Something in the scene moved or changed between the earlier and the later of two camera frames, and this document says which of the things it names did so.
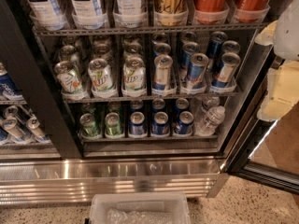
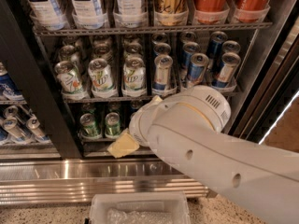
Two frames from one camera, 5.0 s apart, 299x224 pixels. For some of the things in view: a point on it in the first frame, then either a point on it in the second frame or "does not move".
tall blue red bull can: x=215 y=48 does not move
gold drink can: x=171 y=5 does not move
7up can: x=135 y=75 does not move
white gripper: x=288 y=36 → x=140 y=125
